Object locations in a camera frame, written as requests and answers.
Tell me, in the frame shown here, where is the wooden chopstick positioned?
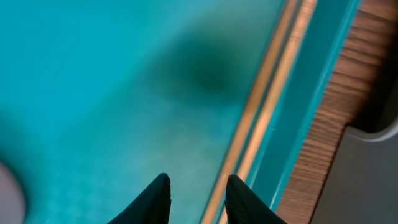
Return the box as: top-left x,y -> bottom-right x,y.
211,0 -> 318,223
200,0 -> 297,224

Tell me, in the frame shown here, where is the grey dishwasher rack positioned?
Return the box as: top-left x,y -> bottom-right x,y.
311,121 -> 397,224

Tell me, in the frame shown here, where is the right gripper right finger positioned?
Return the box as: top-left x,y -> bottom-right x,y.
224,174 -> 286,224

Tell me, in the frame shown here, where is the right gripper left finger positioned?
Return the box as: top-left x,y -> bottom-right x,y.
108,173 -> 171,224

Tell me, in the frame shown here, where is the pink bowl with food scraps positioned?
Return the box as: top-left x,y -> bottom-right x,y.
0,163 -> 26,224

